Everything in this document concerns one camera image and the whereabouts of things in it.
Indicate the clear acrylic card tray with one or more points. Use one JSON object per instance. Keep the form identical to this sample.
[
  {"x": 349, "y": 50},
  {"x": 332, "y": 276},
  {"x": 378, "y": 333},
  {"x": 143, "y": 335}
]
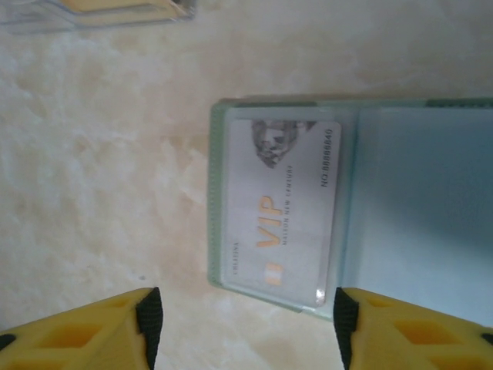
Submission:
[{"x": 38, "y": 19}]

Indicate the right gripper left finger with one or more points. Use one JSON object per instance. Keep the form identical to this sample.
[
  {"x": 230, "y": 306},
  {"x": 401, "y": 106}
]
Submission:
[{"x": 77, "y": 339}]

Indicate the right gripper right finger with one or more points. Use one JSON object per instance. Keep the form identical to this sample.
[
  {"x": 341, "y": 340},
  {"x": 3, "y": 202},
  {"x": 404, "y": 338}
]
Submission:
[{"x": 423, "y": 339}]

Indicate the silver VIP card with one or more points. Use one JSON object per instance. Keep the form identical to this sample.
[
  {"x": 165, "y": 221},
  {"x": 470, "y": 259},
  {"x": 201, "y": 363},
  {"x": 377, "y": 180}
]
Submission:
[{"x": 285, "y": 216}]

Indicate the gold VIP card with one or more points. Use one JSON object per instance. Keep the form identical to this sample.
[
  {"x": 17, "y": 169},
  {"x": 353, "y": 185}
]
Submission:
[{"x": 115, "y": 5}]

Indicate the green card holder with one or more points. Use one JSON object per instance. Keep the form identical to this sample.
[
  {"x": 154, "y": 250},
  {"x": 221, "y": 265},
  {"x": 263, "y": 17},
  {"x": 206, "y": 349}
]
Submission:
[{"x": 416, "y": 192}]

